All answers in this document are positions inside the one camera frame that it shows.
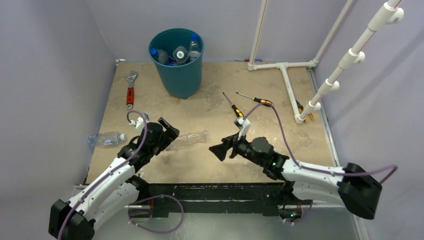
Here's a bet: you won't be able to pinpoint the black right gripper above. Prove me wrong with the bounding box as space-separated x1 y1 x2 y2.
209 129 265 167

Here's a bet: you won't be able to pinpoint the clear bottle white cap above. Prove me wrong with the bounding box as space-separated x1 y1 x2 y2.
165 130 208 151

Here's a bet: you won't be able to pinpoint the Pepsi bottle blue cap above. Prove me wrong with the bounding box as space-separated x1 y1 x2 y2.
188 33 202 62

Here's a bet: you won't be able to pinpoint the clear bottle red white label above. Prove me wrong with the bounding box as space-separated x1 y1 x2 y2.
172 46 189 65

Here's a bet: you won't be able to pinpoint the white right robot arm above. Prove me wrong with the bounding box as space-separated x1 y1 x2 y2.
209 134 382 220

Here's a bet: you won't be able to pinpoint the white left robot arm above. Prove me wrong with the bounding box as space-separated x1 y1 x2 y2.
48 116 180 240

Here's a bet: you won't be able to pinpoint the teal plastic bin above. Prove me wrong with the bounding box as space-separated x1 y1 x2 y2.
148 28 205 99

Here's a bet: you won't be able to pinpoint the short yellow black screwdriver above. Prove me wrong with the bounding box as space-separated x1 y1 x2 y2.
222 92 244 118

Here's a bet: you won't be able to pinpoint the long yellow black screwdriver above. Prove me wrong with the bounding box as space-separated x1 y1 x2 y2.
235 92 273 107

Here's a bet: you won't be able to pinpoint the red blue pen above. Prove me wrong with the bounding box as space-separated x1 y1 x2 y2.
234 58 263 63

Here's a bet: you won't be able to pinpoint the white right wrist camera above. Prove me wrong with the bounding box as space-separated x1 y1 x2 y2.
234 117 251 140

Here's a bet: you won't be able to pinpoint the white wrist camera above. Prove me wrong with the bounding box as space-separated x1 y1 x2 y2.
129 113 150 133
234 117 251 140

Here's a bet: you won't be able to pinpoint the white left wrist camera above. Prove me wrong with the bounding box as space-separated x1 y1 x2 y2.
129 113 150 133

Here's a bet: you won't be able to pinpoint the red handled adjustable wrench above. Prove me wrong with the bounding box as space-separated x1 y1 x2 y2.
126 70 138 110

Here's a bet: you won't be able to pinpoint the black metal base frame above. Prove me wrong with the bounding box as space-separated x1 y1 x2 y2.
122 177 311 218

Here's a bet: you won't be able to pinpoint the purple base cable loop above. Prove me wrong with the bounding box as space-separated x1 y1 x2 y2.
127 194 185 235

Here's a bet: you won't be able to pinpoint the yellow handled pliers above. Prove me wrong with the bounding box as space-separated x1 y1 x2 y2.
296 100 315 122

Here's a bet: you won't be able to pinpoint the white PVC pipe frame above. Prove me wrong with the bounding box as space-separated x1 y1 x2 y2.
247 0 405 125

